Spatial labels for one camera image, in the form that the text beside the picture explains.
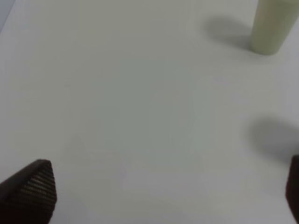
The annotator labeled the pale yellow tall cup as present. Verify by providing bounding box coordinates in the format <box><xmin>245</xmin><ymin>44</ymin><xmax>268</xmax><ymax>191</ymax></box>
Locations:
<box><xmin>250</xmin><ymin>0</ymin><xmax>299</xmax><ymax>56</ymax></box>

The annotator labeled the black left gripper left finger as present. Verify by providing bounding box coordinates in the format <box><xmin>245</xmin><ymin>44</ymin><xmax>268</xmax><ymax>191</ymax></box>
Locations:
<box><xmin>0</xmin><ymin>159</ymin><xmax>57</xmax><ymax>224</ymax></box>

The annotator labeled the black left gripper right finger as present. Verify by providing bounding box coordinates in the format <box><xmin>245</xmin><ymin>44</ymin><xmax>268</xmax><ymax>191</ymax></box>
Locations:
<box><xmin>285</xmin><ymin>155</ymin><xmax>299</xmax><ymax>224</ymax></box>

